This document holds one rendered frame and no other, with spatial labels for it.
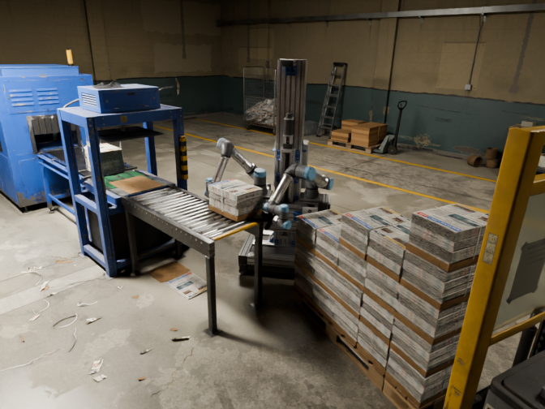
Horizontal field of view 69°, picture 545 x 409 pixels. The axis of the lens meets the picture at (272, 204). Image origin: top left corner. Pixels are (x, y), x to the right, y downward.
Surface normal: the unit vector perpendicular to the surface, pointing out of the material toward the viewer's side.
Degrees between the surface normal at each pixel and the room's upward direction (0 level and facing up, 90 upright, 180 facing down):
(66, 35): 90
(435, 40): 90
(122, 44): 90
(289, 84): 90
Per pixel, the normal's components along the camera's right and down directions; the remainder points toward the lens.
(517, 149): -0.88, 0.15
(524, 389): 0.02, -0.93
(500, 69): -0.69, 0.25
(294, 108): -0.15, 0.36
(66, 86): 0.72, 0.26
